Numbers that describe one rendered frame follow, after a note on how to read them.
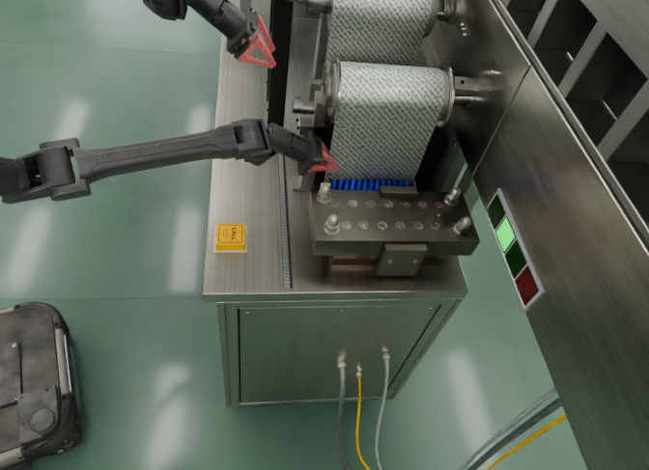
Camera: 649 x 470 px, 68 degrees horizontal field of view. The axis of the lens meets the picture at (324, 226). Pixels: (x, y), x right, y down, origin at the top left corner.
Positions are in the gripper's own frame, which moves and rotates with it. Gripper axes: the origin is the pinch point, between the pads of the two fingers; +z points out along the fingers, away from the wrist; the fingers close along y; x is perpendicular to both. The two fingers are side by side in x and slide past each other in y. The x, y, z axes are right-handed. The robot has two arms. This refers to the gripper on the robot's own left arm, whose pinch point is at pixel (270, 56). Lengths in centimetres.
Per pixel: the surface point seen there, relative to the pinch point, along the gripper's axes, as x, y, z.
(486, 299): -31, -18, 168
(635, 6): 54, 33, 17
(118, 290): -139, -25, 39
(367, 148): 1.4, 7.5, 29.7
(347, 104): 6.2, 7.7, 16.5
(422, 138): 12.3, 7.6, 37.1
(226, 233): -36.5, 16.8, 17.9
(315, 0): 9.4, -20.3, 6.3
